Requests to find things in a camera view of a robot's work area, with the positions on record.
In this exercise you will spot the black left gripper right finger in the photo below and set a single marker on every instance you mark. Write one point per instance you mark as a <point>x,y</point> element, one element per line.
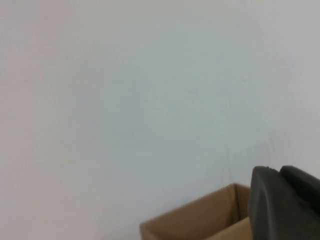
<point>306,190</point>

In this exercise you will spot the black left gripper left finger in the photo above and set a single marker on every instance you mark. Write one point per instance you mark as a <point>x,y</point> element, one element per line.
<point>272,212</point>

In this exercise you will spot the brown cardboard box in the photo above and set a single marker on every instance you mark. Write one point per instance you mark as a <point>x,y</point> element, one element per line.
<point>200,220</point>

